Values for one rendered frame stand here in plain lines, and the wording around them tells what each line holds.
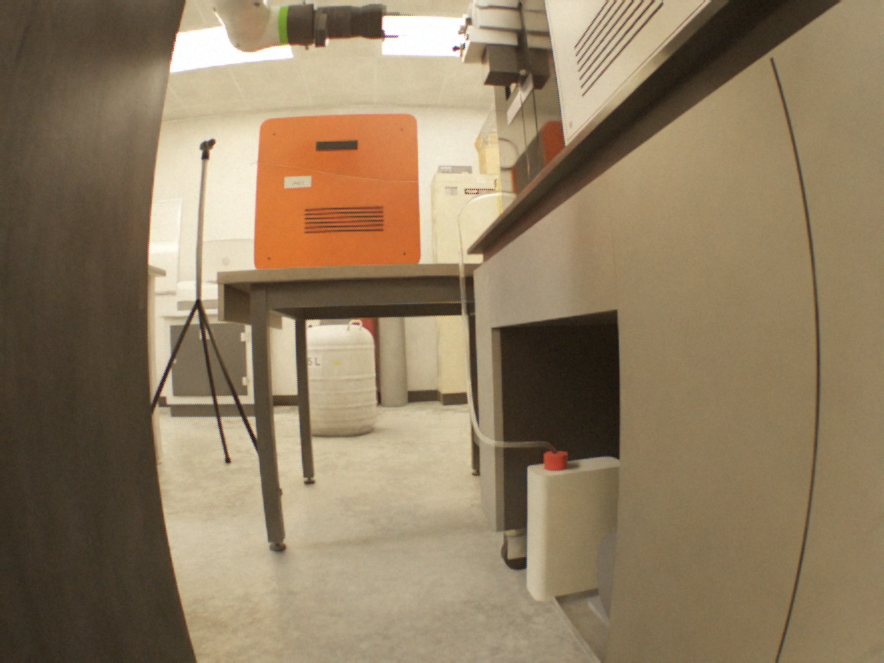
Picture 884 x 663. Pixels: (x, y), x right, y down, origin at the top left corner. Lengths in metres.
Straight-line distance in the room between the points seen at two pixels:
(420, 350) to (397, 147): 3.14
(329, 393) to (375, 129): 1.77
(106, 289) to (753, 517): 0.56
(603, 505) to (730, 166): 0.76
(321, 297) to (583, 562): 0.83
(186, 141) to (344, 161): 3.88
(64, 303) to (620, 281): 0.49
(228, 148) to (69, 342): 4.48
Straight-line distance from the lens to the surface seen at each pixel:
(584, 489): 0.95
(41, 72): 0.46
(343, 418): 2.78
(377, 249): 1.22
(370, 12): 1.07
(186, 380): 3.90
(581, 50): 0.74
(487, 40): 1.04
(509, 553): 1.11
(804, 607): 0.31
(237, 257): 4.34
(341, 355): 2.75
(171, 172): 5.01
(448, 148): 4.68
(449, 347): 3.93
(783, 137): 0.30
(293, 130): 1.34
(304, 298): 1.19
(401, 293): 1.18
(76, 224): 0.48
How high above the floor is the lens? 0.52
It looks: 1 degrees up
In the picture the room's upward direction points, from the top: 2 degrees counter-clockwise
